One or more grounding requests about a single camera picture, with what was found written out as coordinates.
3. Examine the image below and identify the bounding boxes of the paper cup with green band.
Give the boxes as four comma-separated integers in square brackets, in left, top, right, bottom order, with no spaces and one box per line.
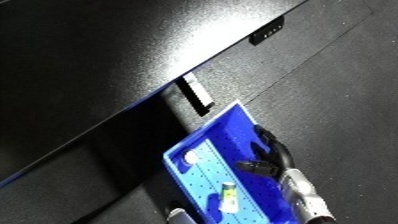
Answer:
[181,149,201,165]
[216,181,240,214]

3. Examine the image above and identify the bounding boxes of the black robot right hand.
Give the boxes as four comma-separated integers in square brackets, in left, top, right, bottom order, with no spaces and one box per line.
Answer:
[234,124,297,178]

